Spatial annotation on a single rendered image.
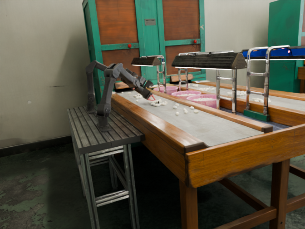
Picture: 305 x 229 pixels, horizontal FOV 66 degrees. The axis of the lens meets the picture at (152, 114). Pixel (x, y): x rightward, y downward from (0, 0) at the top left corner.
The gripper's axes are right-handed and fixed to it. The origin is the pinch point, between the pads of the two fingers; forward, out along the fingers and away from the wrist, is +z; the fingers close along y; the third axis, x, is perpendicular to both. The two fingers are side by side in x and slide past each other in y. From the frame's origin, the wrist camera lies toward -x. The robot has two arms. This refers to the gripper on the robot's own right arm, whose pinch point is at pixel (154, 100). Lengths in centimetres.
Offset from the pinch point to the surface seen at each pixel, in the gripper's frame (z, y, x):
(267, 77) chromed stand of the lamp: 21, -74, -44
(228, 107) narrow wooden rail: 39, -36, -26
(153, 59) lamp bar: -19.7, 2.7, -27.1
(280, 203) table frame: 54, -99, 15
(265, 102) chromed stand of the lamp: 31, -74, -32
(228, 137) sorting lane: -1, -98, 3
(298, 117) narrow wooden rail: 36, -94, -29
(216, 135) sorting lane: -3, -93, 5
